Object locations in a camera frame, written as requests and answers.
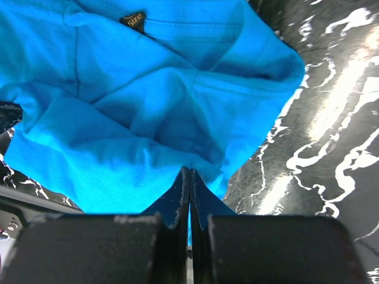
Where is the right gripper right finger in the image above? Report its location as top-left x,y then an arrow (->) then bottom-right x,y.
189,170 -> 367,283

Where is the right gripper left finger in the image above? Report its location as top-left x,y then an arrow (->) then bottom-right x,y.
1,168 -> 190,283

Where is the blue t shirt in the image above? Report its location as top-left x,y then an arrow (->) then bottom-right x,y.
1,1 -> 304,214

